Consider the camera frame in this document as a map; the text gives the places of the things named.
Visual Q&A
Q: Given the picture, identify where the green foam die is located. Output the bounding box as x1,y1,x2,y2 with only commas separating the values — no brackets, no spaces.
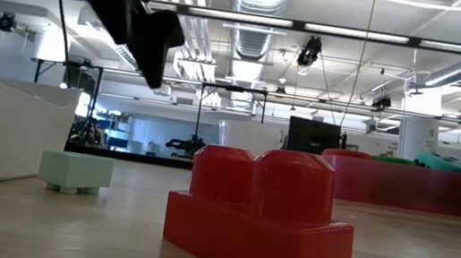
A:
370,153,417,168

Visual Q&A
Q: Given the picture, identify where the white round column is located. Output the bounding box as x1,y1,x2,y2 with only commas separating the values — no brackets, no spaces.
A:
396,92,447,166

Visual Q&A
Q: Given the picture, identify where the pale teal toy cube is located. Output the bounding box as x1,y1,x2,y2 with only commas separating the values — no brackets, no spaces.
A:
36,148,116,202

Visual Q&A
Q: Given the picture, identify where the black light bar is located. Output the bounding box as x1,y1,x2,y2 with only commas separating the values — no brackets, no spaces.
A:
69,0,461,56

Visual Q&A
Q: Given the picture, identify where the white cup with face print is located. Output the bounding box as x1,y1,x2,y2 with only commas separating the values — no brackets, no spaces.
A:
214,116,288,161

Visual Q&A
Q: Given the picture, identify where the pink plastic tray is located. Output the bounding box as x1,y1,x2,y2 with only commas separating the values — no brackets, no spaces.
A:
315,153,461,219

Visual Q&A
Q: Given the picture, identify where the black computer monitor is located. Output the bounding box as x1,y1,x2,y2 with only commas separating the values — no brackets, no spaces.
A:
285,115,346,159

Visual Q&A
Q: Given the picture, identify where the red foam die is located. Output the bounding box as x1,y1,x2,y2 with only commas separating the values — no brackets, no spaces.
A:
321,146,373,163

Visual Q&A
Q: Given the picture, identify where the red two-stud toy block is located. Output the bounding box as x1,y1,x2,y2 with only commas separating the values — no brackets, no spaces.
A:
158,134,367,258

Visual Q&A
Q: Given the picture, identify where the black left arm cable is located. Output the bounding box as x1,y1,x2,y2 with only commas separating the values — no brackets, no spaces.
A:
34,0,83,90

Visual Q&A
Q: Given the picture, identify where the black frame stand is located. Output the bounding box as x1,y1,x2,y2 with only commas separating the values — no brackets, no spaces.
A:
29,56,106,108
192,81,269,152

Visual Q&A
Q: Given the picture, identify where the silver ventilation duct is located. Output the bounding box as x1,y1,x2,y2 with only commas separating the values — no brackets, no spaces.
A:
214,0,294,115

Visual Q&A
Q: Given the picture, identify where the black table frame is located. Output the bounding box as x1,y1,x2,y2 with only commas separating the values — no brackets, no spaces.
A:
64,142,194,171

